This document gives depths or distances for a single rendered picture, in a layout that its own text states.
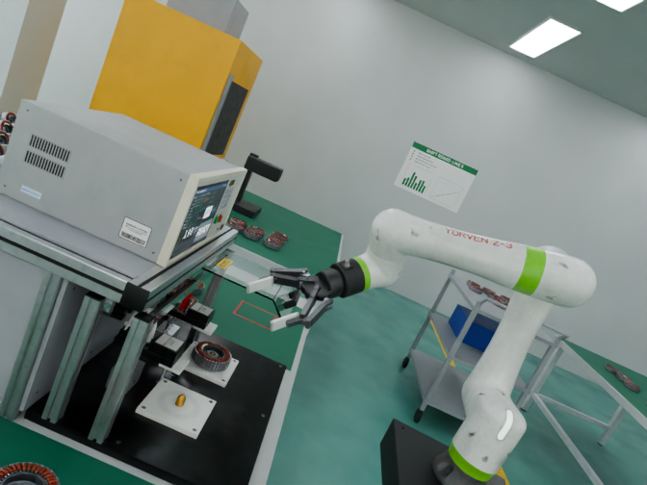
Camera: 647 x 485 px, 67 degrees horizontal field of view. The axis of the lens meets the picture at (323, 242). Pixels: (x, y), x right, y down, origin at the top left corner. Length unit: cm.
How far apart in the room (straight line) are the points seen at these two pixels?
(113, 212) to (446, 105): 568
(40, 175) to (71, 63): 631
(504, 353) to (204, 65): 392
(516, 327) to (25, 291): 116
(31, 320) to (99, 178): 30
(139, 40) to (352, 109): 270
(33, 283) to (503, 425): 108
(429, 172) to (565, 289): 529
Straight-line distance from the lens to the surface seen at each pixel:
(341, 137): 637
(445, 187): 648
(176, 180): 103
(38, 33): 513
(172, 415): 124
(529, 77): 676
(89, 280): 99
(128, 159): 107
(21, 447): 113
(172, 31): 492
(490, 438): 134
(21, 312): 109
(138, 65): 499
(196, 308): 142
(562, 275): 123
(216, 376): 142
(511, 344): 144
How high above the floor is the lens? 150
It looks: 11 degrees down
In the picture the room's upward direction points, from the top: 25 degrees clockwise
